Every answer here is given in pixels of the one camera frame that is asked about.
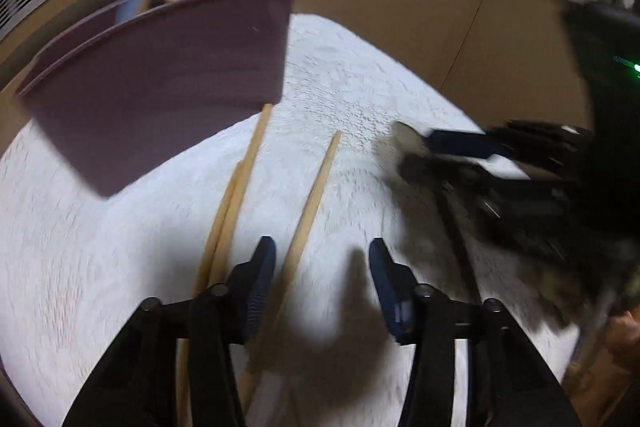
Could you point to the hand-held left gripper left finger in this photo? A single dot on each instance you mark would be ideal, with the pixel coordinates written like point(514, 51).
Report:
point(260, 277)

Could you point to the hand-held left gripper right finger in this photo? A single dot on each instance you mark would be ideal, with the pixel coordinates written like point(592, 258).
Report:
point(390, 287)

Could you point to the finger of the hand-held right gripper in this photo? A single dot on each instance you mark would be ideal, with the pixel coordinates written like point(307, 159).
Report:
point(440, 174)
point(465, 144)

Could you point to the purple plastic utensil container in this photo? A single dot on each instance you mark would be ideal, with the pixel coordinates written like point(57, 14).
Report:
point(165, 82)

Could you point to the person's right forearm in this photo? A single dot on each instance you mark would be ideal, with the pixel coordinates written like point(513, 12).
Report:
point(620, 372)

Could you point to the wooden base cabinet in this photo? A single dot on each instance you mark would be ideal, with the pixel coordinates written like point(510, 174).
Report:
point(425, 17)

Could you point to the white lace tablecloth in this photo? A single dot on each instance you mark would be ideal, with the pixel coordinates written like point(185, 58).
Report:
point(100, 267)

